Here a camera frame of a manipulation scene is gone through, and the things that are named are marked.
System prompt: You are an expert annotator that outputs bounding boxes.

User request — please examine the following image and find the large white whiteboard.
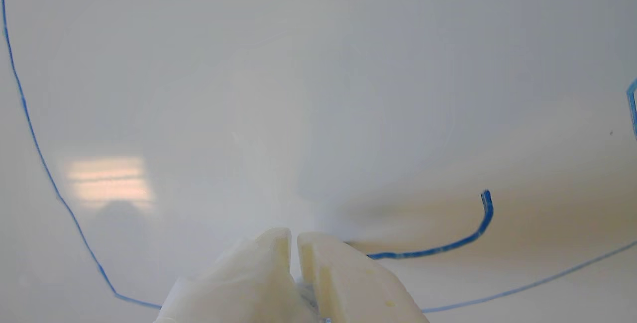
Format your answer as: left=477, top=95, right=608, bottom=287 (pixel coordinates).
left=0, top=0, right=637, bottom=323

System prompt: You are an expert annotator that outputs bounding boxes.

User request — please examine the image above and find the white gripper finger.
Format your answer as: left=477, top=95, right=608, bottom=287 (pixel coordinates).
left=298, top=231, right=431, bottom=323
left=154, top=227, right=319, bottom=323

